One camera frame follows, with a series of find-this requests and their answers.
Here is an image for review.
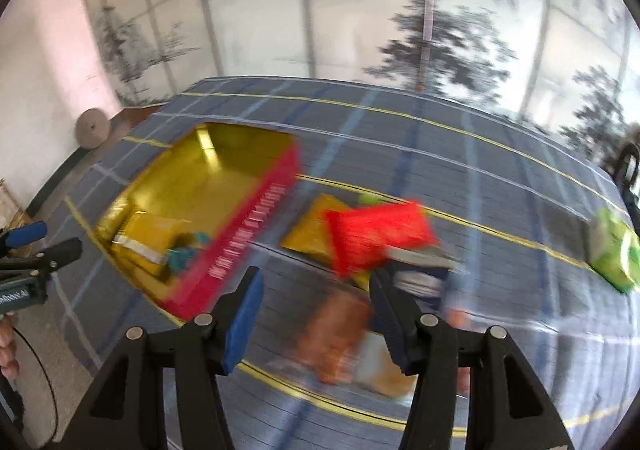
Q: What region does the red tin box gold inside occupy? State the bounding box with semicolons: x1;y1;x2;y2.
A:
95;122;303;323

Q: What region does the person's left hand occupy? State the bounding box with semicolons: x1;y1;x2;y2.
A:
0;317;22;382

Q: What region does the yellow packet with white strip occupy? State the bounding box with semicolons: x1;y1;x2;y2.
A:
112;215;201;281

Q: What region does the red snack packet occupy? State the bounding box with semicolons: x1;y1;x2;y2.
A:
322;200;437;279

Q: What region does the orange snack packet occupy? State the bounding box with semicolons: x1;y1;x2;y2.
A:
300;292;374;384

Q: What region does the teal snack packet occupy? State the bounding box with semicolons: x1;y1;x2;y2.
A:
166;230;212;275

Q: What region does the tan snack packet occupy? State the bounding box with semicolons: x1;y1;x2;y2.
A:
351;332;419;402

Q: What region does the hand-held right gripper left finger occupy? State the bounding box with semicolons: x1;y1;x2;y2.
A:
60;266;266;450

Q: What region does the tan woven object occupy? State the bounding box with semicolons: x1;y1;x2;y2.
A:
0;177;24;231

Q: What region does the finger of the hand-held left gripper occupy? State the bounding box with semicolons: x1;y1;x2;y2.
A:
0;237;84;281
0;221;49;251

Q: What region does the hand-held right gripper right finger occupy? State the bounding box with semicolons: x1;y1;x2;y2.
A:
369;267;576;450

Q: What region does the dark wooden chair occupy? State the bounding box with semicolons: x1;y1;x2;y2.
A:
601;125;640;225

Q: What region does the flat yellow snack packet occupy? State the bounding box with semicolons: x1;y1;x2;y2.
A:
279;195;362;271

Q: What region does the black cable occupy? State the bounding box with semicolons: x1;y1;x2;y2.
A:
9;312;60;448

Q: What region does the green tissue pack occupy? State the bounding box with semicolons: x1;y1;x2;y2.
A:
586;207;640;294

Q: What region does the blue cracker packet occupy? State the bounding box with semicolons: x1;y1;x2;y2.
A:
389;250;452;311

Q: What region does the grey plaid tablecloth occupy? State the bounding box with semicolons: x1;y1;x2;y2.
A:
37;74;640;450

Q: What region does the round stone disc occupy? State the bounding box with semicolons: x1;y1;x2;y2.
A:
75;110;109;150

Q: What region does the tree painted wall screen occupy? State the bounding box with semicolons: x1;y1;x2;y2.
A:
79;0;640;165

